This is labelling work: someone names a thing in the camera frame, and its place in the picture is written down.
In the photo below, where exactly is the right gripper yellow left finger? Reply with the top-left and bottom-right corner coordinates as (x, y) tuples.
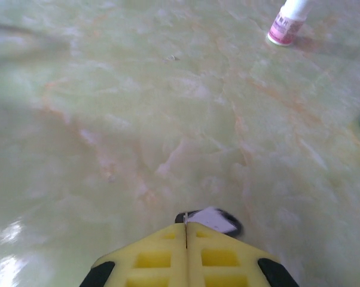
(80, 222), (187, 287)

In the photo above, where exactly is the small pink-label white bottle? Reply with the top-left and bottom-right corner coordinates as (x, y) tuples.
(266, 0), (312, 48)

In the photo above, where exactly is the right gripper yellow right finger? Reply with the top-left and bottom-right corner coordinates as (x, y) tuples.
(185, 222), (300, 287)

